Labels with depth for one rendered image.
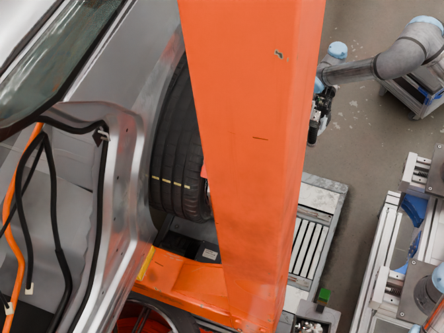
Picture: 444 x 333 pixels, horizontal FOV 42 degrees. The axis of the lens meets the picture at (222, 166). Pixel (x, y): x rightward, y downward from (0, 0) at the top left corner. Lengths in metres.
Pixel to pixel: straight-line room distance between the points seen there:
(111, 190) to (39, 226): 0.39
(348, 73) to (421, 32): 0.28
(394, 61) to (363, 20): 1.85
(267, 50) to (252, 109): 0.14
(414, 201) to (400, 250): 0.48
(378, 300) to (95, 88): 1.22
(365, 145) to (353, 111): 0.23
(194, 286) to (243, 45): 1.45
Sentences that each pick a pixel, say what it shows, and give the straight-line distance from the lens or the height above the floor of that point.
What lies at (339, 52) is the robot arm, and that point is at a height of 1.01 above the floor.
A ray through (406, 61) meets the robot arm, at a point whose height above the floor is 1.26.
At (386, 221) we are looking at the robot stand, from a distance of 2.82.
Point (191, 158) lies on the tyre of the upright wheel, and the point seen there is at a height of 1.09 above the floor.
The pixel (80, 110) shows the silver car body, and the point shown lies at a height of 1.62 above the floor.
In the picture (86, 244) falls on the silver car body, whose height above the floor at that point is 1.01.
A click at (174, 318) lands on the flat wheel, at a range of 2.34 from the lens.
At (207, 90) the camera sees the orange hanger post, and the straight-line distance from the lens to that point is 0.87.
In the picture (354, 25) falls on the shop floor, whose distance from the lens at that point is 3.79.
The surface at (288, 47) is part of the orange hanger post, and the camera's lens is 0.73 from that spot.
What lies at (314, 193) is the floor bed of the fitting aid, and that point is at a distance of 3.00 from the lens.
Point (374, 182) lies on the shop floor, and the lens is 3.16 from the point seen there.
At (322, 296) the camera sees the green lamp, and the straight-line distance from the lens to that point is 2.19.
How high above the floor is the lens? 2.75
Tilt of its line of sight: 61 degrees down
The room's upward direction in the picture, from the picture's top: 7 degrees counter-clockwise
